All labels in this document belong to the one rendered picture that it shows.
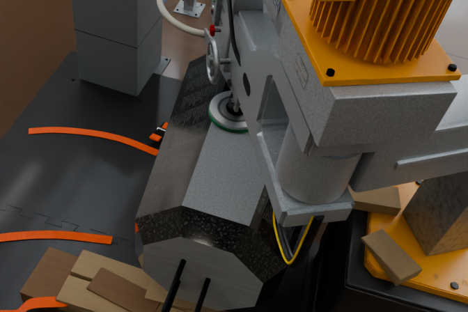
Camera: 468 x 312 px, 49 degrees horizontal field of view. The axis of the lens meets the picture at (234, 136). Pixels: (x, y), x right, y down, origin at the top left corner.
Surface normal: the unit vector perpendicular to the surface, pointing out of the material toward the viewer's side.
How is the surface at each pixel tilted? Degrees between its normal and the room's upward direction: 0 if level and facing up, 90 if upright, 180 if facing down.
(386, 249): 11
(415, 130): 90
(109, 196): 0
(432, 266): 0
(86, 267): 0
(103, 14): 90
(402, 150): 90
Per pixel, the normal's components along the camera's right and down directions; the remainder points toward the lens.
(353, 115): 0.21, 0.73
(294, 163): -0.75, 0.41
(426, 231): -0.95, 0.11
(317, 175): -0.23, 0.69
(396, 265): 0.04, -0.80
